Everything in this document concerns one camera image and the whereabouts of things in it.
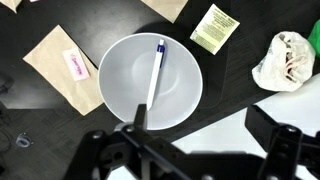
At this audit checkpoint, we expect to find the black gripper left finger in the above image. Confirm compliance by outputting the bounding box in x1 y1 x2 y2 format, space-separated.
133 104 147 130

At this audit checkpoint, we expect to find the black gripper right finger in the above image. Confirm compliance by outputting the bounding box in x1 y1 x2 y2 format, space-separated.
245 105 302 155

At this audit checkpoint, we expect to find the brown envelope with pink label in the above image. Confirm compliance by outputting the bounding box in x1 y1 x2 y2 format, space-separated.
23 25 103 115

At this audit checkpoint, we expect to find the white and blue pen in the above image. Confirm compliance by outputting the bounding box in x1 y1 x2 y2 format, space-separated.
147 39 165 110

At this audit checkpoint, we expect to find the brown paper envelope far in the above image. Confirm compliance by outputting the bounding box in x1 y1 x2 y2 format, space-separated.
0 0 22 13

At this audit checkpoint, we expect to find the grey bowl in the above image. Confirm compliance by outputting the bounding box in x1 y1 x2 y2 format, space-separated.
98 33 203 130

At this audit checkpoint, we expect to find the white crumpled plastic bag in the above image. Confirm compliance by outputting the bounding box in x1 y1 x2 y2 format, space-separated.
252 31 316 92

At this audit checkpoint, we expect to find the yellow-green printed paper packet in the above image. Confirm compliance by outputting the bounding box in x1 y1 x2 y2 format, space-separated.
190 4 240 55

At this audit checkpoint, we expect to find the green object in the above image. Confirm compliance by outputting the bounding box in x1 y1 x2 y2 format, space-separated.
308 19 320 58

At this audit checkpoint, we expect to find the brown paper envelope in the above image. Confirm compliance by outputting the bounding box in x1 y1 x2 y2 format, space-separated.
141 0 188 23
0 0 22 13

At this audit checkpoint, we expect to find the round black table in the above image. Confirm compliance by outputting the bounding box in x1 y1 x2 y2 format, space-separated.
0 0 320 139

